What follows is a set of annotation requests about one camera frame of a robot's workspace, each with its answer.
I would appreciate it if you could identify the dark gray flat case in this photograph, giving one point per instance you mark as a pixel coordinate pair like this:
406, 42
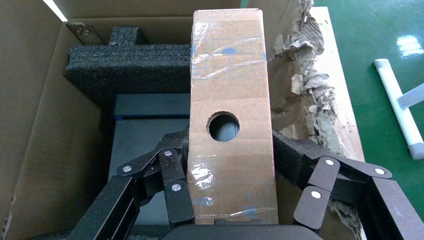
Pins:
145, 132

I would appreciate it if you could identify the white table foot bar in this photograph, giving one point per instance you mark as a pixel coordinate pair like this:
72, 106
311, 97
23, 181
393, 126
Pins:
394, 96

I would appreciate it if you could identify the small taped cardboard box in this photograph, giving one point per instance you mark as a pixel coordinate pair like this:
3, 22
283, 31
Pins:
232, 89

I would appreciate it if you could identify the black foam block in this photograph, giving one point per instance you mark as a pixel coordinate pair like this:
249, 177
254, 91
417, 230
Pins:
132, 66

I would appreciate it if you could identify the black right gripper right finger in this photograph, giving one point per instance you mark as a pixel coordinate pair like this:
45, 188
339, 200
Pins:
318, 172

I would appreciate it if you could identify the big torn cardboard box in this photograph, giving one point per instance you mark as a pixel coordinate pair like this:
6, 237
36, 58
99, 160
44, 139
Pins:
49, 132

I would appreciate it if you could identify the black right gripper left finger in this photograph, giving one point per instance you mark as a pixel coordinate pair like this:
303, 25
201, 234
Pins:
172, 169

